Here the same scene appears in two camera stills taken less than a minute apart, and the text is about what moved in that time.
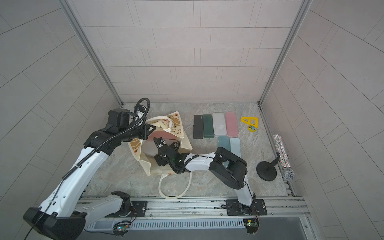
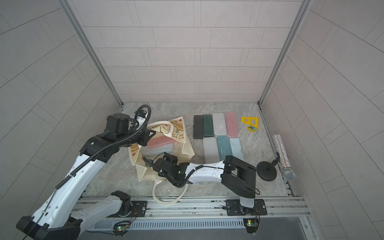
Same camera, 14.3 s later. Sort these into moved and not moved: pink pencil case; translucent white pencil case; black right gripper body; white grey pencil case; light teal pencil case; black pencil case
Moved: translucent white pencil case; black right gripper body
Not moved: black pencil case; pink pencil case; light teal pencil case; white grey pencil case
